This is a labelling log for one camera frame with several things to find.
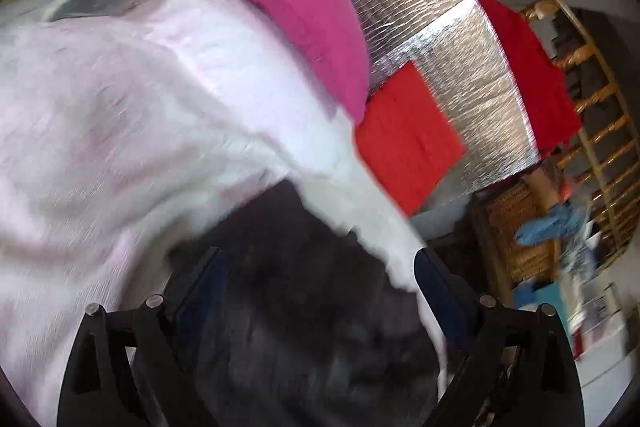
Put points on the wicker basket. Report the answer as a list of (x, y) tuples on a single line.
[(520, 227)]

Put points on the teal cardboard box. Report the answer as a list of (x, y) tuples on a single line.
[(542, 302)]

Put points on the blue cloth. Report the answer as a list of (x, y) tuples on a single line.
[(550, 224)]

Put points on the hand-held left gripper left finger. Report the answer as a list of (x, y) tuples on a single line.
[(197, 292)]

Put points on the pink pillow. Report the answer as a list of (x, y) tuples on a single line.
[(300, 12)]

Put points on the black quilted jacket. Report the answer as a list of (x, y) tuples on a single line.
[(310, 307)]

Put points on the wooden stair railing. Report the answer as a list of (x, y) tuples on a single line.
[(597, 94)]

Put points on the white quilted bed cover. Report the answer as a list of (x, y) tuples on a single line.
[(125, 132)]

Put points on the red pillow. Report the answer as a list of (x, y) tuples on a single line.
[(407, 137)]

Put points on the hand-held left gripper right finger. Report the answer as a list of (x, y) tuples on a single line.
[(442, 297)]

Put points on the red cloth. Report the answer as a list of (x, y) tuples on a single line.
[(525, 67)]

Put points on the silver foil insulation panel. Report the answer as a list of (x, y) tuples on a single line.
[(450, 32)]

